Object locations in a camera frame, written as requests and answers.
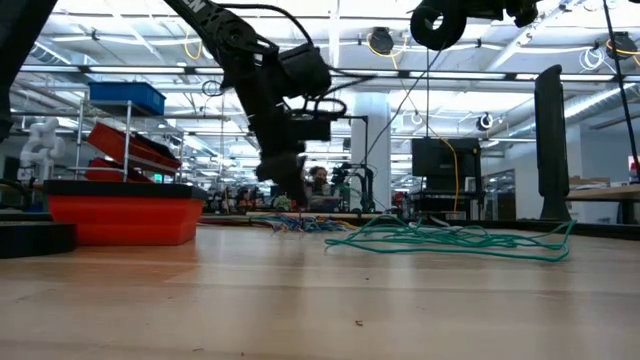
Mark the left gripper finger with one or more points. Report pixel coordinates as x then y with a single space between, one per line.
285 175

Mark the black spool white label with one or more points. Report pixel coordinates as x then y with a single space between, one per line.
450 35

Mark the black distant robot arm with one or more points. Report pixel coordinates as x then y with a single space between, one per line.
362 185

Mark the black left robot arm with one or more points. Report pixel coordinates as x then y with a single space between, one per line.
220 30

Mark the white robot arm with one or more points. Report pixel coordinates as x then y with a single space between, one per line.
42 150

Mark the person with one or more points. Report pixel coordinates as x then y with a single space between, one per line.
319 180

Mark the metal shelf rack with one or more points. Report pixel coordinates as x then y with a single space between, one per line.
128 145

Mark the blue plastic bin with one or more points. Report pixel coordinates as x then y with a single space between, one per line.
127 97

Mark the black monitor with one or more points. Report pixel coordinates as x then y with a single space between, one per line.
442 160

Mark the red plastic shelf bin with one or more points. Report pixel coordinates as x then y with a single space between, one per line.
115 142
102 172

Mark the thin black pole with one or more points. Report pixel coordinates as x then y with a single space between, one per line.
627 107

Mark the red square tray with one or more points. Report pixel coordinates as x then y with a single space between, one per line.
125 220

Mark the wooden side table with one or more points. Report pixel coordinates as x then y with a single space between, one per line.
600 192

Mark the black tape roll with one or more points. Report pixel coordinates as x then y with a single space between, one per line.
35 240

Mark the black distant camera rig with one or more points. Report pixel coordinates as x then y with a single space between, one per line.
366 145

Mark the black upright post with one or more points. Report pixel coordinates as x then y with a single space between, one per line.
552 150

